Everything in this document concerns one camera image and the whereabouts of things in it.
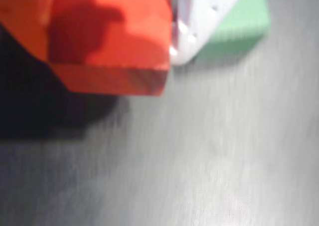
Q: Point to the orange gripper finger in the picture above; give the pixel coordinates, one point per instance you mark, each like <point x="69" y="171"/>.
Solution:
<point x="22" y="14"/>

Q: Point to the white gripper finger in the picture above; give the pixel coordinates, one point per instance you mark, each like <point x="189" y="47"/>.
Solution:
<point x="202" y="16"/>

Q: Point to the red cube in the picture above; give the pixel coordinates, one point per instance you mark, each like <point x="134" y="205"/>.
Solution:
<point x="117" y="41"/>

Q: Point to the green cube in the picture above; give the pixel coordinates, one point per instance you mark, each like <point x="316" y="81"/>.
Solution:
<point x="244" y="26"/>

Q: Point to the dark grey fabric mat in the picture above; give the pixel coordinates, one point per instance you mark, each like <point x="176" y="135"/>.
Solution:
<point x="199" y="148"/>

